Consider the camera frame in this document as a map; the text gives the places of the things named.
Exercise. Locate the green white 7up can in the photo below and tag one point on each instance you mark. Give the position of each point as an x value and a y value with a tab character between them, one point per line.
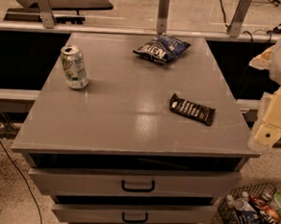
73	65

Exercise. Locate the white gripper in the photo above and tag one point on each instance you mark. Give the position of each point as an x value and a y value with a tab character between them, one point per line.
270	130

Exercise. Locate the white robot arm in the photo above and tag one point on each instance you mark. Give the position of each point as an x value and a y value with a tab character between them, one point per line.
274	73

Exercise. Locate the black wire basket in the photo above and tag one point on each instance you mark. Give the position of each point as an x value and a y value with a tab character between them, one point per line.
230	215

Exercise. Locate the left metal rail bracket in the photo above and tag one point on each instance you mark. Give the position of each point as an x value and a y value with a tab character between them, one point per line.
47	17

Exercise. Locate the black candy bar wrapper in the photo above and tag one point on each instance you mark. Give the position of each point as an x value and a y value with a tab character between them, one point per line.
191	110

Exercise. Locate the clear plastic water bottle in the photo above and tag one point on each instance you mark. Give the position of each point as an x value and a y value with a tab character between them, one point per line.
242	203

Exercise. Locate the grey drawer cabinet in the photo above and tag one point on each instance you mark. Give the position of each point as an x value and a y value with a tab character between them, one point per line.
122	120

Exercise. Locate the blue snack bag in basket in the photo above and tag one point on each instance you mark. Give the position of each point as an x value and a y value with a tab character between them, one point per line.
245	217

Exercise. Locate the red snack bag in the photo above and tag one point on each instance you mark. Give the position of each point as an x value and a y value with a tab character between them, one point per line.
265	207

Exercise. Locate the black background table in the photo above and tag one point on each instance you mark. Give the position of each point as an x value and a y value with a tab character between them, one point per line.
29	11

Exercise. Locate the metal rail bracket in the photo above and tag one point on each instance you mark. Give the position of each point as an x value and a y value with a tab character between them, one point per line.
47	17
234	29
162	16

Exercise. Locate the blue chip bag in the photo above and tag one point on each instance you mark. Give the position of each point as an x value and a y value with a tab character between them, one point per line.
162	49

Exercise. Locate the right metal rail bracket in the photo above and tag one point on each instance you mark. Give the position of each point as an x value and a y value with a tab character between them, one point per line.
234	29

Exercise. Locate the top grey drawer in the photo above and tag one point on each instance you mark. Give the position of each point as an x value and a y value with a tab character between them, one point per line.
129	183

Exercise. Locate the middle grey drawer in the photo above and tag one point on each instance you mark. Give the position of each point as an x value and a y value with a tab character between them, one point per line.
133	214

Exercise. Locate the middle metal rail bracket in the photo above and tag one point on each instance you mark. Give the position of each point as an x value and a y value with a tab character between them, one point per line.
162	16

